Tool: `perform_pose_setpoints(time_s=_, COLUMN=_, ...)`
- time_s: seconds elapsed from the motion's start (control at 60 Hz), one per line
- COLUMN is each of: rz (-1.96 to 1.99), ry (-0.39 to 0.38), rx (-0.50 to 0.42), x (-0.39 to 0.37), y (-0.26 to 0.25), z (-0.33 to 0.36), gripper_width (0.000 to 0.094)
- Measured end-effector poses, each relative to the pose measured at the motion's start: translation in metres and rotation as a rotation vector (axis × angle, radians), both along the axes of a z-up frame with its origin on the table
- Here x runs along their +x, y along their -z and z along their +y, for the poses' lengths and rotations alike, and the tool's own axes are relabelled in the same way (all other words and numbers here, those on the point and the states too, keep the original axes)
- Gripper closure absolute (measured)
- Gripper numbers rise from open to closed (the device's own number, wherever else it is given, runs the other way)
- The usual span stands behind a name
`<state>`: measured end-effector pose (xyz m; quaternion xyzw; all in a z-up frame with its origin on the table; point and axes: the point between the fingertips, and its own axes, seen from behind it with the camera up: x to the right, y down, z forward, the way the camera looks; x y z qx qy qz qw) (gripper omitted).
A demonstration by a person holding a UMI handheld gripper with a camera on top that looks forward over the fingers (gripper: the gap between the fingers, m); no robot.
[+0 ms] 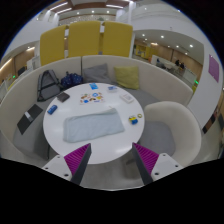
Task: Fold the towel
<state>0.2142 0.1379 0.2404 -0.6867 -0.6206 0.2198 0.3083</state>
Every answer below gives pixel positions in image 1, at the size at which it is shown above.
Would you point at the white armchair grey cushion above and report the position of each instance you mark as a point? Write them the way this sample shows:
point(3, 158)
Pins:
point(171, 128)

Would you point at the small blue white card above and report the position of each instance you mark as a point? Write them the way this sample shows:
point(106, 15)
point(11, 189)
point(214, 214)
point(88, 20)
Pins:
point(112, 89)

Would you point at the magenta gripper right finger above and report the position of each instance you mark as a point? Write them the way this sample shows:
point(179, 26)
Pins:
point(145, 160)

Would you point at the black laptop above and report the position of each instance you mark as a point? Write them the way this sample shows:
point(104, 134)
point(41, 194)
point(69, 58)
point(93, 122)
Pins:
point(31, 119)

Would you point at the blue small box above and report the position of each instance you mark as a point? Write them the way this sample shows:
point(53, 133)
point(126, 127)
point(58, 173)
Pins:
point(52, 109)

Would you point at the colourful sticker sheet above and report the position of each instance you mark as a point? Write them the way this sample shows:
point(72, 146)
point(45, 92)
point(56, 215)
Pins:
point(88, 98)

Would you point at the white small box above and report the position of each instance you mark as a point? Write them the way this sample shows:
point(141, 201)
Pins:
point(127, 98)

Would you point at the round white table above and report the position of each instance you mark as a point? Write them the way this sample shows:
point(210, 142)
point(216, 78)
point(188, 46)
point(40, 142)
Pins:
point(104, 149)

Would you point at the right yellow acoustic panel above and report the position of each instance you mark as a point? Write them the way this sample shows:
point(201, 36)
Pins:
point(117, 39)

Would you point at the curved white grey sofa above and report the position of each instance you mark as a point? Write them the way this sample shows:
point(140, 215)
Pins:
point(155, 85)

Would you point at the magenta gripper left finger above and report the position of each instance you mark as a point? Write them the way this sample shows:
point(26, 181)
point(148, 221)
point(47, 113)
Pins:
point(77, 162)

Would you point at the grey backpack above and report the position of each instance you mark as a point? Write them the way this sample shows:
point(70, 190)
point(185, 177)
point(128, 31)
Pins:
point(48, 86)

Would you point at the purple wall panel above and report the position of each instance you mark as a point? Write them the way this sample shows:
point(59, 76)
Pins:
point(213, 68)

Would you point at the light blue towel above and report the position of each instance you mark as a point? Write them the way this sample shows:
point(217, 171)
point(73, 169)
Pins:
point(92, 126)

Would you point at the left yellow acoustic panel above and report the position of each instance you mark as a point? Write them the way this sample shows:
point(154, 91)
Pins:
point(52, 45)

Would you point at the yellow-green cushion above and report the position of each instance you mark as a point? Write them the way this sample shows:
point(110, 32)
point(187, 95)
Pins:
point(127, 76)

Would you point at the dark blue dotted bag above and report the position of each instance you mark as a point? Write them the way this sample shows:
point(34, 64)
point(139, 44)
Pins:
point(71, 80)

